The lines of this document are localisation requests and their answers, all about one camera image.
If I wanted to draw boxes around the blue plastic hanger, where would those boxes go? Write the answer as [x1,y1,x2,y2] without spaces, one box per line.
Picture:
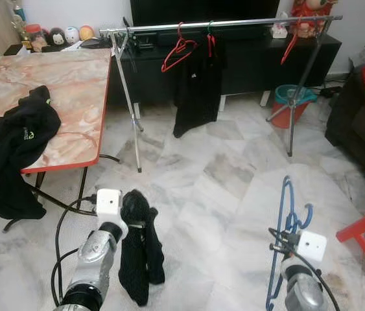
[265,175,314,311]

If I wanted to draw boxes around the long black garment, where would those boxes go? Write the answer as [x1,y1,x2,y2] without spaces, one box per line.
[117,189,167,307]

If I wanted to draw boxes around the red plastic hanger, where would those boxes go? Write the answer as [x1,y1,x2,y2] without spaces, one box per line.
[161,23,197,73]
[281,19,306,65]

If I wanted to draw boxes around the green hooked clothes hanger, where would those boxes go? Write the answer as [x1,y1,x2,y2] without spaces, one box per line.
[206,21,217,58]

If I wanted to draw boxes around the dark grey fabric sofa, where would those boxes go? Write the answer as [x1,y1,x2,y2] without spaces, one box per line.
[325,62,365,195]

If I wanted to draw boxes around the orange bucket teal liner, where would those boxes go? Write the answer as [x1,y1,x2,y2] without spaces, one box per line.
[268,84,318,129]

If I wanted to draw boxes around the red laughing Buddha statue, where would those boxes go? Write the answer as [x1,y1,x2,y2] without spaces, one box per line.
[291,0,338,38]

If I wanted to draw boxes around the white pink tissue box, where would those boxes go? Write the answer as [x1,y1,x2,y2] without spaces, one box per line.
[272,21,290,40]

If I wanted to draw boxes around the black TV console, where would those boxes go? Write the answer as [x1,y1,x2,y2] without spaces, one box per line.
[104,34,342,108]

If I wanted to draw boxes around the silver metal clothes rack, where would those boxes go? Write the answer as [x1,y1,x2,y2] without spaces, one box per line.
[99,14,343,172]

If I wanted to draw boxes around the black t-shirt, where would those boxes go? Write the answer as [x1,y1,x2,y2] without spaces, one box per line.
[172,32,225,139]

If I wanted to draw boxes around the black television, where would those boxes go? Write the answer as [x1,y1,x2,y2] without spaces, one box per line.
[130,0,280,27]

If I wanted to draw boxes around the orange toy ball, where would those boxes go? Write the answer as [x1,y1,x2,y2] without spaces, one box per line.
[78,25,95,41]

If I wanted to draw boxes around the white egg toy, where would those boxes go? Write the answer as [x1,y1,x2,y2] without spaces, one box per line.
[65,26,80,44]

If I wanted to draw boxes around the dark round toy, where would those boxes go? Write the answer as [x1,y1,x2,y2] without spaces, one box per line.
[48,27,66,47]

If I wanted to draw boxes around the black jacket green logo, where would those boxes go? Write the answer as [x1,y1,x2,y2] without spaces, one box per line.
[0,84,62,220]

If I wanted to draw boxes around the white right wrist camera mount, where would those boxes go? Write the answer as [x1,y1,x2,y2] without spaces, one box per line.
[297,231,327,263]

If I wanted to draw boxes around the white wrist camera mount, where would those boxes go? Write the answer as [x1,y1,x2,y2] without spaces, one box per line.
[297,231,327,263]
[96,189,129,242]

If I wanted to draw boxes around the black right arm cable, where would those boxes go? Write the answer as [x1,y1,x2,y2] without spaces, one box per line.
[268,227,325,311]

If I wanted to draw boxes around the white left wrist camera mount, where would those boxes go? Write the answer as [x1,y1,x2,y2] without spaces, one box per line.
[96,189,129,242]

